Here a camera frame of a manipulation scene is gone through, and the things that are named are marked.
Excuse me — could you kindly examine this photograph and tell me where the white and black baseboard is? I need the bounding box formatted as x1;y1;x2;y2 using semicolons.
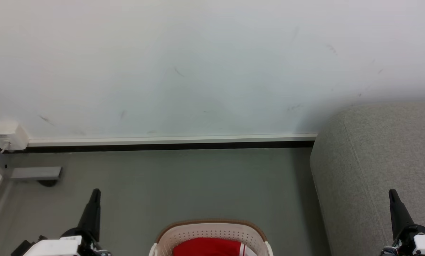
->
3;133;318;154

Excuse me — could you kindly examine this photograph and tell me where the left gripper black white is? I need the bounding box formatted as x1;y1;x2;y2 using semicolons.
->
11;189;111;256

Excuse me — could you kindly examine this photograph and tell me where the grey fabric sofa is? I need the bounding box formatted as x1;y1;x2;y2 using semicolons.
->
310;101;425;256

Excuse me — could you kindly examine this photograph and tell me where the white wall socket box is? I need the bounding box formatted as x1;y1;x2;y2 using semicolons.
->
0;122;29;153

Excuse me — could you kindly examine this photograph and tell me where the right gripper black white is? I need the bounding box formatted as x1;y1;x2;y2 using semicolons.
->
381;189;425;256

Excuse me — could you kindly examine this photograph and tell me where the cream perforated laundry basket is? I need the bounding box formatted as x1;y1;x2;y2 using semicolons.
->
149;219;274;256

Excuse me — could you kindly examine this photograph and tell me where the red and white garment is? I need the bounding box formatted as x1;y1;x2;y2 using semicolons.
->
172;238;249;256

